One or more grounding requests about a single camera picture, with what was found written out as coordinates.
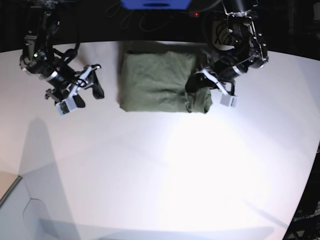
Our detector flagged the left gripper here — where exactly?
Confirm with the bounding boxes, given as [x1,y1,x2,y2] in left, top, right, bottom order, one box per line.
[185,59,247,96]

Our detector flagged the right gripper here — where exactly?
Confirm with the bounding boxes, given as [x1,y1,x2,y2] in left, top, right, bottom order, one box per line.
[44,64,105,108]

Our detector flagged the green t-shirt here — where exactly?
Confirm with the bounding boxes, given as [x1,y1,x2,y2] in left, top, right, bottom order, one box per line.
[118,41,213,114]

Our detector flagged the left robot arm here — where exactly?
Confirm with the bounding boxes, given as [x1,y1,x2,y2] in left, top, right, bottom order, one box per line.
[185,0,269,96]

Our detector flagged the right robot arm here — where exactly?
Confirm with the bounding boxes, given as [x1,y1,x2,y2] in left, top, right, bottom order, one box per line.
[19,0,105,115]

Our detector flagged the black power strip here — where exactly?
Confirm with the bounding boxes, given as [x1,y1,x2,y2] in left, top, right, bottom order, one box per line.
[189,8,226,21]

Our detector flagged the blue box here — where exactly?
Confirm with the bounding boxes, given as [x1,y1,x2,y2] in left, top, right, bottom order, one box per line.
[120,0,191,10]

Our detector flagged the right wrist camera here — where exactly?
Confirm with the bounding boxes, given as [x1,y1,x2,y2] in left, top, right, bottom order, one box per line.
[55,97,78,116]

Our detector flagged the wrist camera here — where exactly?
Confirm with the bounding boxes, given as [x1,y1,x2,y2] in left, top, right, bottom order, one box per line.
[220,94,238,108]
[55,97,78,116]

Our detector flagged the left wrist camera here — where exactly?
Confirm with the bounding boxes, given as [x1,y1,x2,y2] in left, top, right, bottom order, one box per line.
[220,94,238,108]

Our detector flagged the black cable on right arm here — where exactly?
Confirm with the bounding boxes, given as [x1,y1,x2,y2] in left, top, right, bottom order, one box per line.
[52,14,81,66]

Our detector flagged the grey floor cables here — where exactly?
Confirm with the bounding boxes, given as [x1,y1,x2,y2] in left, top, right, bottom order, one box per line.
[104,2,178,33]

